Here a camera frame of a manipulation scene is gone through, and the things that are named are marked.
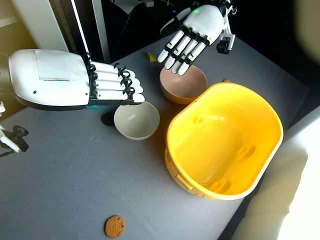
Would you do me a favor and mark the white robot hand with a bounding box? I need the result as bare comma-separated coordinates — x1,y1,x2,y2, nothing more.
157,4,227,76
8,48,146,112

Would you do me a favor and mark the large pink bowl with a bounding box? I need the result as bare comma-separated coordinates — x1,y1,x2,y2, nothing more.
159,64,208,105

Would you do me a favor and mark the small beige bowl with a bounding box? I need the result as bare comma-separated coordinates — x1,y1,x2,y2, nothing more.
113,101,161,141

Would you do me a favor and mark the large yellow plastic tub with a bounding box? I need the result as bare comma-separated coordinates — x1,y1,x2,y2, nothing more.
164,82,285,201

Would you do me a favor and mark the bright light strip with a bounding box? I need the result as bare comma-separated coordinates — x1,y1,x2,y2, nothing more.
70,0,89,55

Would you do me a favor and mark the grey table cloth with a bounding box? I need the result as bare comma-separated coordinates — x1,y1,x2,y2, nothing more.
0,34,320,240

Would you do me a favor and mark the round brown cookie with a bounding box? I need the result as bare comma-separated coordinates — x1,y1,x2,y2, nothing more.
104,215,126,239

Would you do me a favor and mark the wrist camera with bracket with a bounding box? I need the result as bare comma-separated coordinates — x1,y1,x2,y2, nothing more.
0,101,30,158
216,23,236,55

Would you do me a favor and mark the white frame post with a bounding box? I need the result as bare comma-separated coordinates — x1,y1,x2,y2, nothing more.
11,0,111,63

